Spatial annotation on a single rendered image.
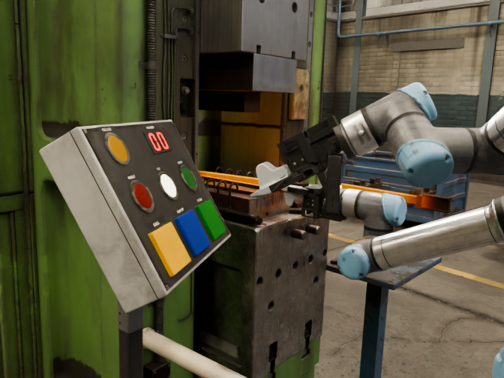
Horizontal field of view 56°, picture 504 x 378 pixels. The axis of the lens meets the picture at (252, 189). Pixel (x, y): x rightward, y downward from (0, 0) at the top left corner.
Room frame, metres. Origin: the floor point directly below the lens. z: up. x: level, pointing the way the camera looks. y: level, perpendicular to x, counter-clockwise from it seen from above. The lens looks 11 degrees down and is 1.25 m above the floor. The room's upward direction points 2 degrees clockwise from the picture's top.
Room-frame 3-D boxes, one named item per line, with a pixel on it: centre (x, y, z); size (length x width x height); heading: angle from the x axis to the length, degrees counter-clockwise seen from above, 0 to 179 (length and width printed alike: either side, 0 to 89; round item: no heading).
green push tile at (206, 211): (0.93, 0.08, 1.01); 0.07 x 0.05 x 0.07; 166
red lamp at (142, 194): (0.75, 0.17, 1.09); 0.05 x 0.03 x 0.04; 141
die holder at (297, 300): (1.53, 0.08, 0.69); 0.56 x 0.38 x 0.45; 51
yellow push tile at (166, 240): (0.74, 0.13, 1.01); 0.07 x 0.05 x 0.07; 166
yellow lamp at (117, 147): (0.76, 0.22, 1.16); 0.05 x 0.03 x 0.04; 141
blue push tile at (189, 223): (0.83, 0.11, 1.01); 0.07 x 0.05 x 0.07; 166
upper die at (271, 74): (1.48, 0.11, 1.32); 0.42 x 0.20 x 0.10; 51
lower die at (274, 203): (1.48, 0.11, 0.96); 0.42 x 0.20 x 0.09; 51
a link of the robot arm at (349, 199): (1.22, -0.27, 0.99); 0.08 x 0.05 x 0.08; 141
